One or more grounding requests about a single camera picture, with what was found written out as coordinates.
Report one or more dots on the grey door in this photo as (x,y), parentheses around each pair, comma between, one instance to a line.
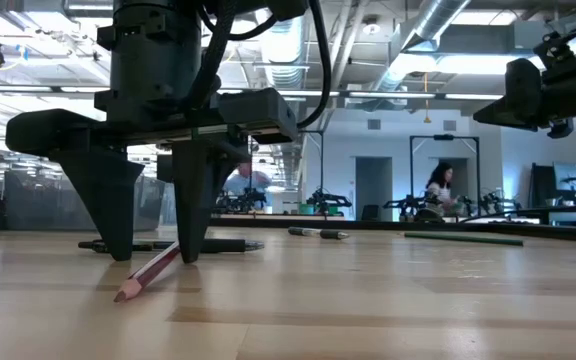
(373,185)
(461,180)

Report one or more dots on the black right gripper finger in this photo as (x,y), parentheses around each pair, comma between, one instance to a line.
(520,100)
(561,128)

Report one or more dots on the green box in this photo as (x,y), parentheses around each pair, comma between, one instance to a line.
(305,209)

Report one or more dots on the black metal frame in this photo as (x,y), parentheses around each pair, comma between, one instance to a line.
(313,132)
(443,136)

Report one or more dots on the person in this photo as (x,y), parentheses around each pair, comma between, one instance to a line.
(248,182)
(440,192)

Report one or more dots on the grey plastic bin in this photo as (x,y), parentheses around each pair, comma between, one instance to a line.
(33,205)

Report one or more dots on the green pencil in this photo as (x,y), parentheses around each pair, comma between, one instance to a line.
(463,238)

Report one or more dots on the background black robot arm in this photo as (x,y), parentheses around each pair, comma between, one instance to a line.
(413,205)
(328,200)
(243,202)
(488,202)

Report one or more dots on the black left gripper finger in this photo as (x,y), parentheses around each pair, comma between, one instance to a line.
(190,200)
(108,200)

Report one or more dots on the silver and black pen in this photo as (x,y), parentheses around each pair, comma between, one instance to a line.
(318,233)

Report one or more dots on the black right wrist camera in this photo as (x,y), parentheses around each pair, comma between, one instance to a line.
(555,50)

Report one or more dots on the black monitor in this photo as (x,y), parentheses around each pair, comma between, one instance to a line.
(164,167)
(543,180)

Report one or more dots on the background workbench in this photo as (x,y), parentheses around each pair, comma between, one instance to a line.
(278,217)

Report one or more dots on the silver slanted ceiling duct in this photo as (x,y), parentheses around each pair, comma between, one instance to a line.
(433,20)

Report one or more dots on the silver spiral ceiling duct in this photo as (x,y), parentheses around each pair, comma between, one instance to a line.
(283,45)

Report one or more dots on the red pencil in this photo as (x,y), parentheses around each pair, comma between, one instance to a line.
(143,277)

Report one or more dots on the long ceiling light strip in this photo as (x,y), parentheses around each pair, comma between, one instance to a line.
(393,94)

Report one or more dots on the thick black pen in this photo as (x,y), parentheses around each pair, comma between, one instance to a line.
(228,245)

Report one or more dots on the clear plastic bin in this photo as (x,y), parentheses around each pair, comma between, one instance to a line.
(167,210)

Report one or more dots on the round white ceiling fixture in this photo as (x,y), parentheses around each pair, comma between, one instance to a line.
(371,28)

